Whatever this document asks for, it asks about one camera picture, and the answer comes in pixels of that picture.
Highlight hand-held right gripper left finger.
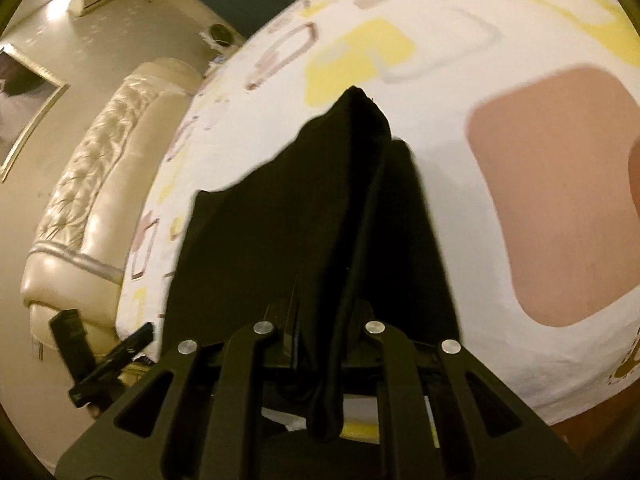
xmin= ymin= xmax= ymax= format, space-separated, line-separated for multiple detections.
xmin=55 ymin=302 xmax=302 ymax=480

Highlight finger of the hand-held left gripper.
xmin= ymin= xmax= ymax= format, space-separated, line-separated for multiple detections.
xmin=69 ymin=322 xmax=155 ymax=408
xmin=48 ymin=308 xmax=97 ymax=386

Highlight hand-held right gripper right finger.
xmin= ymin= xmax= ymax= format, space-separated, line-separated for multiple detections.
xmin=344 ymin=300 xmax=586 ymax=480

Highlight black pants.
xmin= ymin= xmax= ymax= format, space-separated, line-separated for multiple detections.
xmin=162 ymin=85 xmax=463 ymax=443

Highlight cream tufted headboard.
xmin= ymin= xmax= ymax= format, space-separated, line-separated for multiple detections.
xmin=20 ymin=57 xmax=203 ymax=418

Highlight printed bed sheet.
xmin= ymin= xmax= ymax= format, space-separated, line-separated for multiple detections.
xmin=115 ymin=0 xmax=640 ymax=427

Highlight small white fan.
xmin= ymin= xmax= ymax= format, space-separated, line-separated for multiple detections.
xmin=206 ymin=23 xmax=234 ymax=47

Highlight framed wall picture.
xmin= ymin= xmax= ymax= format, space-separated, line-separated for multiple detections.
xmin=0 ymin=42 xmax=71 ymax=184

